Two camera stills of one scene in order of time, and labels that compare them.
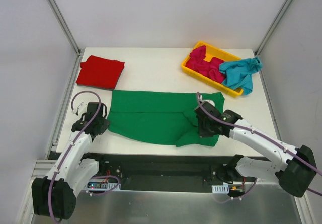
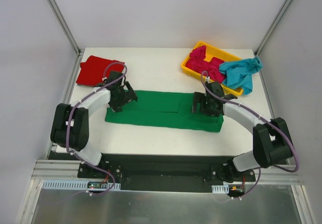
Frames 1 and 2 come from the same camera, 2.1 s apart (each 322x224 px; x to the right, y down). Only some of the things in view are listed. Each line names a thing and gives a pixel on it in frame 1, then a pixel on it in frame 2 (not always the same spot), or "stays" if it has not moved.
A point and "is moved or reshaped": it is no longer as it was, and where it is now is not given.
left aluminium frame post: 60,17 stays
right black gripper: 204,127 to 199,104
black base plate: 172,172 stays
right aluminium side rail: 260,67 stays
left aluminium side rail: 65,103 stays
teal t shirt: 238,73 stays
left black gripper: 101,124 to 125,99
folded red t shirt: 100,72 stays
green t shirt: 159,117 is moved or reshaped
